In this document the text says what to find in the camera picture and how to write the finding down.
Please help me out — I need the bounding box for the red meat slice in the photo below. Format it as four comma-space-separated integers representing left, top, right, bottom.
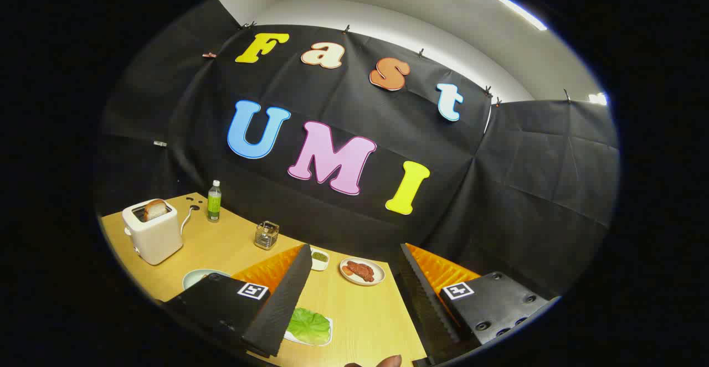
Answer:
346, 261, 376, 282

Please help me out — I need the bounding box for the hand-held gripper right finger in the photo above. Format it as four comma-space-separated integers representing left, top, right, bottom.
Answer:
399, 242, 561, 365

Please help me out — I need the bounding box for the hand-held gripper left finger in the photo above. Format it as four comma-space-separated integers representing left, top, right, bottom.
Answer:
161, 244, 314, 358

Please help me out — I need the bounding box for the white oval meat plate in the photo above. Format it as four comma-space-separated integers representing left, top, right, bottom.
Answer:
339, 257, 386, 286

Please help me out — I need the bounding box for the green drink bottle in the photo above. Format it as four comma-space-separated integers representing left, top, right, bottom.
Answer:
207, 180, 222, 223

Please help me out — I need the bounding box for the black backdrop cloth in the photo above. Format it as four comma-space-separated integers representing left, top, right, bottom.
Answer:
94, 0, 620, 301

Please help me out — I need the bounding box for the pale green round plate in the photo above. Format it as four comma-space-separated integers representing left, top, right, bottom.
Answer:
182, 269, 232, 292

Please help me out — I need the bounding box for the white toaster cable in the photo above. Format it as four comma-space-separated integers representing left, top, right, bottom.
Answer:
180, 205, 200, 235

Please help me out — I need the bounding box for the white toaster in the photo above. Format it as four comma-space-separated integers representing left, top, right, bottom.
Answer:
122, 199, 184, 266

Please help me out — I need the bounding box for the metal wire utensil basket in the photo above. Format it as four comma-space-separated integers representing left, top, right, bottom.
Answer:
254, 221, 280, 250

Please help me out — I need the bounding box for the green lettuce leaf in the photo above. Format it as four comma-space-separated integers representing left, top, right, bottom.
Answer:
286, 307, 332, 345

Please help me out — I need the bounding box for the white leaf-shaped plate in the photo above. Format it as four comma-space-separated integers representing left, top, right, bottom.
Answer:
284, 314, 334, 348

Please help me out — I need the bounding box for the toasted bread slice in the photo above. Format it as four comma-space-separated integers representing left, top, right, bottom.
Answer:
144, 199, 168, 221

